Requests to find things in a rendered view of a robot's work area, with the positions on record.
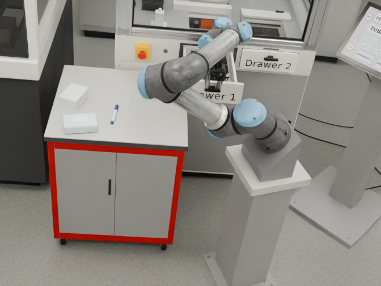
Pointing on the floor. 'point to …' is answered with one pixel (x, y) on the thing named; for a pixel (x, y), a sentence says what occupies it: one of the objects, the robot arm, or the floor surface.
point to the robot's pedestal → (252, 224)
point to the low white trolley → (115, 162)
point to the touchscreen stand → (347, 180)
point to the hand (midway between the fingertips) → (212, 88)
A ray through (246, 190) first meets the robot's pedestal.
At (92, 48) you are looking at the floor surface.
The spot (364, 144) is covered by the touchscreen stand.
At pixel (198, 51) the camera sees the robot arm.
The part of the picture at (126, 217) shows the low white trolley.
